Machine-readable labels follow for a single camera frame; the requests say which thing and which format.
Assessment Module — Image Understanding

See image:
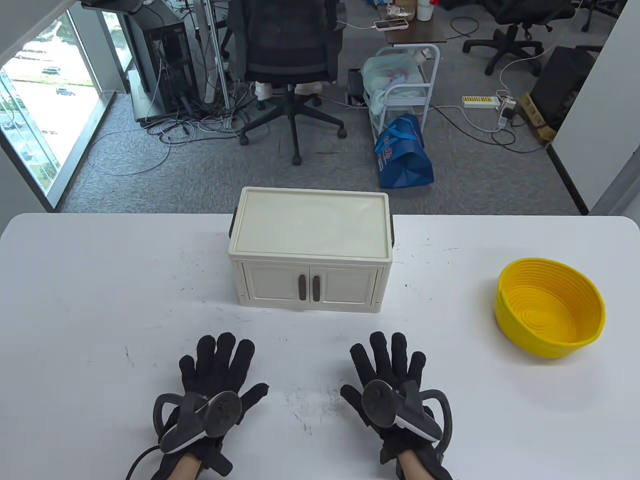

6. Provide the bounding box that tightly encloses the person's right hand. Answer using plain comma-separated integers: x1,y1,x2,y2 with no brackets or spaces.
341,332,453,480

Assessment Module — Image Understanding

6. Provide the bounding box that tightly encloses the person's left hand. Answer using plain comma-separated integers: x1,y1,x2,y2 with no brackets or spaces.
160,332,270,480

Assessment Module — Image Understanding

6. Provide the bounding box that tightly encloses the cream plastic cabinet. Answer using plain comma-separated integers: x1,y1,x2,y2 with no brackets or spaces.
228,187,397,314

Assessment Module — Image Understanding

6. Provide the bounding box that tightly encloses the yellow ribbed bowl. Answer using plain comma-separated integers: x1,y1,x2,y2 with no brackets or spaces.
494,257,606,360

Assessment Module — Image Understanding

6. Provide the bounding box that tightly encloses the person's left forearm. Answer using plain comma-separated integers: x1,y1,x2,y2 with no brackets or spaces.
172,456,203,480

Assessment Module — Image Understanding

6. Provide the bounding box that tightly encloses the person's right forearm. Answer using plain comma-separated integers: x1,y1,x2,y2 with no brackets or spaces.
399,451,427,480

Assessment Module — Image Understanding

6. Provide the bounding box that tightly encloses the black floor box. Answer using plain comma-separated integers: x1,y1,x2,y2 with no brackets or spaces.
346,69,366,107

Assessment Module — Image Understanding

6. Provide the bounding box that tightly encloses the cardboard box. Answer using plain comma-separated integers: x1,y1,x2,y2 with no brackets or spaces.
519,92,557,143

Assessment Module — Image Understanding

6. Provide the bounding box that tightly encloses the grey handheld controller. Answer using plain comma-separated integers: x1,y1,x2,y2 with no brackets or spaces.
152,391,244,454
361,380,454,455

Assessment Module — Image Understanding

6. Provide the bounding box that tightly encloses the blue shopping bag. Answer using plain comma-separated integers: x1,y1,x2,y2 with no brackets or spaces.
374,114,435,190

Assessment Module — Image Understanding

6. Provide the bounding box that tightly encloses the white rolling cart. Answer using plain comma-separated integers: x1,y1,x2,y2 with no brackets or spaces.
370,44,441,146

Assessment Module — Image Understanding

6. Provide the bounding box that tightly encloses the white plastic bag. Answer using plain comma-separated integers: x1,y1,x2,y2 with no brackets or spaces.
361,54,418,131

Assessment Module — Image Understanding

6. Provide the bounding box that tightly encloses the white desk leg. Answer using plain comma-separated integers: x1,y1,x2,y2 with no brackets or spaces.
200,0,221,103

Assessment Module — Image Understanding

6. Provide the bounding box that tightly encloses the black computer tower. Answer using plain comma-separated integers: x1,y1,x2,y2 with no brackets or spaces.
122,5,201,123

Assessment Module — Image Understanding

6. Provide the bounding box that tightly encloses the black equipment case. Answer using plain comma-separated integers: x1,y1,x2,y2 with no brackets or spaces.
530,46,598,132

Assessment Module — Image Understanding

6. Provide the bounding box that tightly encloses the glass window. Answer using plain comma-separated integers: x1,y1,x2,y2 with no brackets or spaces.
0,10,133,196

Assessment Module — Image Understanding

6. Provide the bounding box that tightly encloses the brown side table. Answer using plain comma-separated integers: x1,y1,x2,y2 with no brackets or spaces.
376,0,447,47

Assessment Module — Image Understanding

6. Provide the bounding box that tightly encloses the black mesh office chair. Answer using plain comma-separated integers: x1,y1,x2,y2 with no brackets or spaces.
220,0,348,167

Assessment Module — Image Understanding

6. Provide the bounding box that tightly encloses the snack packet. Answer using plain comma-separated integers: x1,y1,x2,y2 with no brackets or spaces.
385,0,418,21

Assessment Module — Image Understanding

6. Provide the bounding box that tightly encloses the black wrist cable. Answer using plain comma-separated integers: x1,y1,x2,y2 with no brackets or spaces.
125,445,166,480

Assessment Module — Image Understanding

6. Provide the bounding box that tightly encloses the tangle of floor cables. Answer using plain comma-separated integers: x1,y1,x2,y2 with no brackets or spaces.
85,75,261,176

